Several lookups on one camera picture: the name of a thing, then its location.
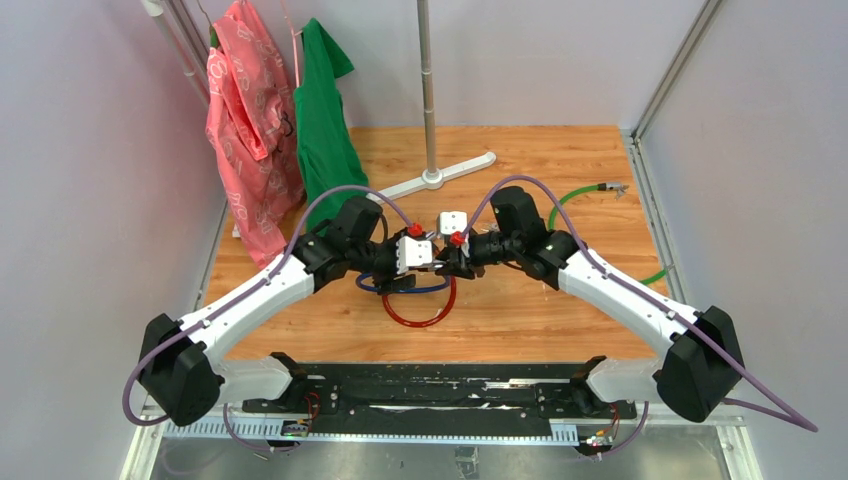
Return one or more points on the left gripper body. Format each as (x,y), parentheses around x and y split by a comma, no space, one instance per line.
(384,269)

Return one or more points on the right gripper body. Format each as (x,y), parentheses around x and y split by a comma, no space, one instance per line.
(479,251)

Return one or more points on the blue cable lock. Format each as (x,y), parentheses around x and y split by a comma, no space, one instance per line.
(383,280)

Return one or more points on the red cable lock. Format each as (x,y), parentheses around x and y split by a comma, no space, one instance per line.
(423,306)

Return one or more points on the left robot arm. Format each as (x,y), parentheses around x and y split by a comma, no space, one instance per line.
(183,364)

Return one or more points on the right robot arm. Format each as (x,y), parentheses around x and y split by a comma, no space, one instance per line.
(697,352)

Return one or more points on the white clothes rack stand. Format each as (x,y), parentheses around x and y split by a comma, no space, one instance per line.
(433,177)

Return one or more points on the green t-shirt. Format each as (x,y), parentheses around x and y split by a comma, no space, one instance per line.
(326,155)

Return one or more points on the pink patterned garment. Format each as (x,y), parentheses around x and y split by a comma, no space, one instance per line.
(251,126)

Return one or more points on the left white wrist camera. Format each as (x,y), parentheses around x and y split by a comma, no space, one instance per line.
(413,250)

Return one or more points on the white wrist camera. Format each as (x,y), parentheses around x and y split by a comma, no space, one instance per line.
(413,250)
(451,227)

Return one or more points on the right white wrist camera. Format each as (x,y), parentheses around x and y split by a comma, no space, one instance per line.
(451,227)

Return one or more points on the green cable lock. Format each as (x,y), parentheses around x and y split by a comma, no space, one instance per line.
(619,189)

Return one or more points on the aluminium frame rail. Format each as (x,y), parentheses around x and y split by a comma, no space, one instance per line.
(229,443)

